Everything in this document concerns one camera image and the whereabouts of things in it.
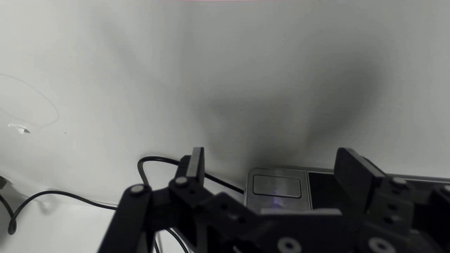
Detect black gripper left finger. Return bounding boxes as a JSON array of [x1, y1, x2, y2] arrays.
[[97, 147, 264, 253]]

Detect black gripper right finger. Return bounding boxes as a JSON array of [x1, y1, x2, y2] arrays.
[[333, 147, 450, 253]]

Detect black coffee machine power cable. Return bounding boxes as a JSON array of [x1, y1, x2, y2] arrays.
[[5, 189, 118, 237]]

